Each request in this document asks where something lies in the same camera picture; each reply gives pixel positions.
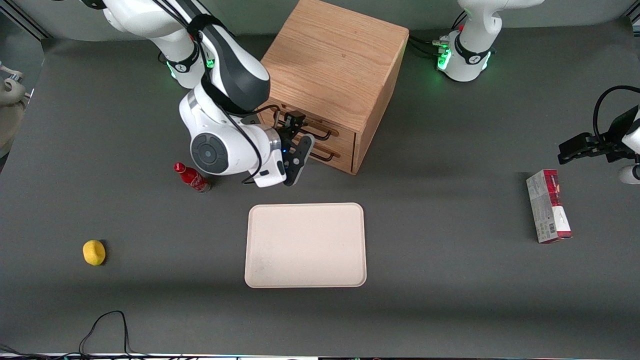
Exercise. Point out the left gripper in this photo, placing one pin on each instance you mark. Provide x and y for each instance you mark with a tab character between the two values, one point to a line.
614	138

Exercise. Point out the wooden two-drawer cabinet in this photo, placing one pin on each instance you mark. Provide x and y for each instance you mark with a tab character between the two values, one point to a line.
330	60

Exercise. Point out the aluminium frame rail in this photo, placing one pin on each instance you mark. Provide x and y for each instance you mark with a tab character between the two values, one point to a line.
25	20

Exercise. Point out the yellow lemon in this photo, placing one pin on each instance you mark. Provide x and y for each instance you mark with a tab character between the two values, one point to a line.
94	252

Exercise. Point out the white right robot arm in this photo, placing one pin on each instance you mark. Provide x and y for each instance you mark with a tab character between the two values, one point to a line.
220	150

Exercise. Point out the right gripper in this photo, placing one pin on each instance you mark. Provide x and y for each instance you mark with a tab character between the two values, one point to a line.
288	131

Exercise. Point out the wooden drawer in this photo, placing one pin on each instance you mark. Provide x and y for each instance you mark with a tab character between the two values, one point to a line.
346	161
343	138

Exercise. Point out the light grey left wrist camera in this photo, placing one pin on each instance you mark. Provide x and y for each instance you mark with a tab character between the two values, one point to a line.
630	175

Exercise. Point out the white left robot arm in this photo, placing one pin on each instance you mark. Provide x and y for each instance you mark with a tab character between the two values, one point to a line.
467	45

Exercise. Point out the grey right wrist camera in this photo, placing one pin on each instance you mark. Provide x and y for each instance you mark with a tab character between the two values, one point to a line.
300	160

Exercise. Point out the cream rectangular tray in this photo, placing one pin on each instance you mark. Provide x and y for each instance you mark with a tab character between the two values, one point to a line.
310	245

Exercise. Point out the red and grey carton box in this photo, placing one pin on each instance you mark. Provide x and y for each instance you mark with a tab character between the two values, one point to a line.
549	210

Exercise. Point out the red cola bottle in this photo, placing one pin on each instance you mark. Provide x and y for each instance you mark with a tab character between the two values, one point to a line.
192	179

